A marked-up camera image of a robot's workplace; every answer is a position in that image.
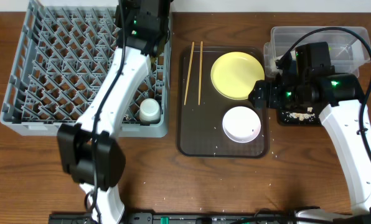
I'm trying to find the clear plastic bin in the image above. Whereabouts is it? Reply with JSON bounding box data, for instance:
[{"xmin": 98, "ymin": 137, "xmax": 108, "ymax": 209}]
[{"xmin": 264, "ymin": 26, "xmax": 370, "ymax": 78}]

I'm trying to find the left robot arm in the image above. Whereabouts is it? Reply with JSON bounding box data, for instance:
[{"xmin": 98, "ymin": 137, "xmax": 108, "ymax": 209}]
[{"xmin": 57, "ymin": 0, "xmax": 171, "ymax": 223}]

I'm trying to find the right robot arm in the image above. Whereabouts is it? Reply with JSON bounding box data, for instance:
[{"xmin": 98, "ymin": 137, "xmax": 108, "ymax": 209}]
[{"xmin": 248, "ymin": 42, "xmax": 371, "ymax": 223}]

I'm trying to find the dark brown serving tray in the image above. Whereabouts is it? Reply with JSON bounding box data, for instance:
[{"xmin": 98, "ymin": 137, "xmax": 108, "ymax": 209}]
[{"xmin": 176, "ymin": 47, "xmax": 270, "ymax": 159}]

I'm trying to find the black waste tray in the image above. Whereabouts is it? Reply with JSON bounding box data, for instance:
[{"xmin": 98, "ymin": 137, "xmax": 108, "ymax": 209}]
[{"xmin": 275, "ymin": 72, "xmax": 364, "ymax": 127}]

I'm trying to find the grey plastic dish rack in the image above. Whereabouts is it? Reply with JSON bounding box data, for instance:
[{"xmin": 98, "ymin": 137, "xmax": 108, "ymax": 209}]
[{"xmin": 0, "ymin": 1, "xmax": 171, "ymax": 138}]

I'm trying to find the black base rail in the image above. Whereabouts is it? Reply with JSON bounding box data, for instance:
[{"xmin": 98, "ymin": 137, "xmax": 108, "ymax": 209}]
[{"xmin": 48, "ymin": 205, "xmax": 360, "ymax": 224}]

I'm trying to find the right wooden chopstick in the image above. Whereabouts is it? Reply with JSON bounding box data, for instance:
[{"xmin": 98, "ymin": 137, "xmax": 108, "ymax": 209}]
[{"xmin": 198, "ymin": 41, "xmax": 204, "ymax": 105}]

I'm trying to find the pink white bowl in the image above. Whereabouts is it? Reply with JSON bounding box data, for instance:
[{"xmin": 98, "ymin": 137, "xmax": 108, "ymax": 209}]
[{"xmin": 222, "ymin": 106, "xmax": 261, "ymax": 143}]

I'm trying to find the rice food waste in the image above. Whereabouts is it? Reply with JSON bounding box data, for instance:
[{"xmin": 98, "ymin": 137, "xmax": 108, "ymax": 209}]
[{"xmin": 284, "ymin": 107, "xmax": 316, "ymax": 121}]

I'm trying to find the left wooden chopstick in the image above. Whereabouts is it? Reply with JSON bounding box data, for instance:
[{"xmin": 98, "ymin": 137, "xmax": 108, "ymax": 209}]
[{"xmin": 184, "ymin": 42, "xmax": 195, "ymax": 106}]

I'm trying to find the white cup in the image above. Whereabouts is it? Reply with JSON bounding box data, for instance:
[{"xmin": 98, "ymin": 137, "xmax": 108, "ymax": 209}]
[{"xmin": 139, "ymin": 98, "xmax": 161, "ymax": 124}]

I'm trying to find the wooden chopstick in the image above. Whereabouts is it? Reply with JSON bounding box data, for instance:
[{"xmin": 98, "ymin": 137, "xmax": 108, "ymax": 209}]
[
  {"xmin": 198, "ymin": 41, "xmax": 204, "ymax": 105},
  {"xmin": 184, "ymin": 42, "xmax": 195, "ymax": 106}
]

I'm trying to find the yellow round plate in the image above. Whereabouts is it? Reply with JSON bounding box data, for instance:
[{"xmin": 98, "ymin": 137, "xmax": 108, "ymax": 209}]
[{"xmin": 210, "ymin": 52, "xmax": 265, "ymax": 100}]

